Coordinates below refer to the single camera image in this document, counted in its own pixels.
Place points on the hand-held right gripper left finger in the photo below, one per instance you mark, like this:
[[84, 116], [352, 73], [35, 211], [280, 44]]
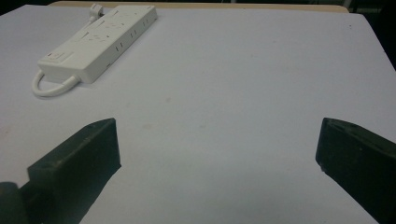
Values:
[[77, 168]]

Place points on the white plug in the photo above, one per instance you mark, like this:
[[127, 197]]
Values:
[[94, 11]]

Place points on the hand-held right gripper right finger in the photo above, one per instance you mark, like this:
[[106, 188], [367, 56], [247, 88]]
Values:
[[361, 165]]

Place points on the white power strip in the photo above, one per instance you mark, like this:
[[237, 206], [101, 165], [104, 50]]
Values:
[[99, 42]]

